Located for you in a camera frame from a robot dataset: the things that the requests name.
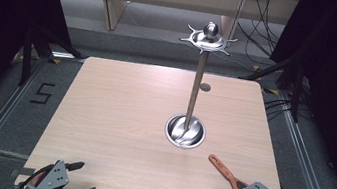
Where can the person's left hand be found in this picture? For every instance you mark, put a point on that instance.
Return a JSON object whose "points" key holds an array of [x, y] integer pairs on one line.
{"points": [[34, 181]]}

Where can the metal utensil rack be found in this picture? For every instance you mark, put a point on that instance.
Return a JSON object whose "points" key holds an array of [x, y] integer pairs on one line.
{"points": [[195, 88]]}

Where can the black metal stand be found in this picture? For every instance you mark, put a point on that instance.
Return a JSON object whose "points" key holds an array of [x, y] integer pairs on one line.
{"points": [[293, 82], [29, 53]]}

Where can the orange kitchen utensil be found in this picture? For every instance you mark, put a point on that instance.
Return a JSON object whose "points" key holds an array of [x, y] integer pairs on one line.
{"points": [[223, 170]]}

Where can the wooden furniture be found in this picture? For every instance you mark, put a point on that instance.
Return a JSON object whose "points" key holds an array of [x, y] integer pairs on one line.
{"points": [[113, 2]]}

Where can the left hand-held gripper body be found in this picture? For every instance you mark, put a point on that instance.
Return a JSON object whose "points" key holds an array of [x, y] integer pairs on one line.
{"points": [[54, 178]]}

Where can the grey round sticker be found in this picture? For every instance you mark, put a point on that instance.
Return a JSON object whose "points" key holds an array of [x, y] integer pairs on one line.
{"points": [[205, 87]]}

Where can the yellow black tape marker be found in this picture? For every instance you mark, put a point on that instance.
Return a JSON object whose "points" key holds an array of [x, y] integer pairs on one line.
{"points": [[256, 68], [55, 61]]}

